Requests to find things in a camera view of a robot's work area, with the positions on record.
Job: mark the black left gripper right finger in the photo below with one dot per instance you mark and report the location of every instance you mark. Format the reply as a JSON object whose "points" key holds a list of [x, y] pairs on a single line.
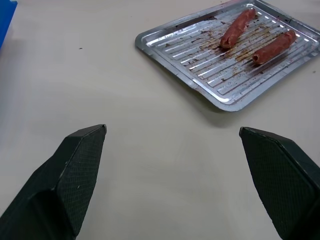
{"points": [[280, 180]]}

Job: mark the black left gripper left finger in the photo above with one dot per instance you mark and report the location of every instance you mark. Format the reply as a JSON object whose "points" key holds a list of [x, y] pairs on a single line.
{"points": [[60, 185]]}

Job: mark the reddish brown sausage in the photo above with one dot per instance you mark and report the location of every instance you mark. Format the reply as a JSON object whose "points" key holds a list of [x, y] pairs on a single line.
{"points": [[273, 47], [237, 29]]}

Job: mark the silver ridged baking tray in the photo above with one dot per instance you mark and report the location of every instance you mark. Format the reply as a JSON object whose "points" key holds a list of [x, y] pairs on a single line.
{"points": [[225, 57]]}

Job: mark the blue object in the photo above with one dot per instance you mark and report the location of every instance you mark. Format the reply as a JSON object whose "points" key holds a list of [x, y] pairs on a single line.
{"points": [[5, 23]]}

